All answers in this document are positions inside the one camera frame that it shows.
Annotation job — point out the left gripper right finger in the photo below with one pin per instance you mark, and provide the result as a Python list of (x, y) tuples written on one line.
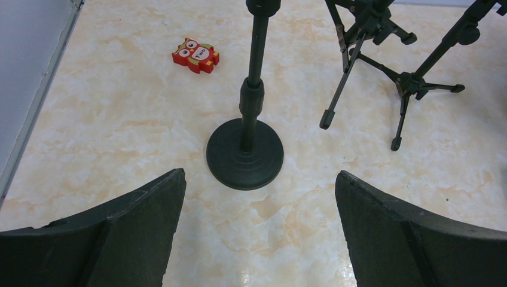
[(392, 242)]

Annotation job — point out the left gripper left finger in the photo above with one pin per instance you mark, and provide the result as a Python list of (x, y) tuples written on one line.
[(126, 241)]

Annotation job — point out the round base microphone stand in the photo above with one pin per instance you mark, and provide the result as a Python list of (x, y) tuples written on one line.
[(246, 153)]

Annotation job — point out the shock mount tripod stand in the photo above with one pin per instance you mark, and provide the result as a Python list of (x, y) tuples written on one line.
[(372, 21)]

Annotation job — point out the small black tripod stand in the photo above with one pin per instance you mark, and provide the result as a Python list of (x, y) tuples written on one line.
[(464, 32)]

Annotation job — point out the red owl toy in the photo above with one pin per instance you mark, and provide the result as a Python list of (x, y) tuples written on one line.
[(198, 57)]

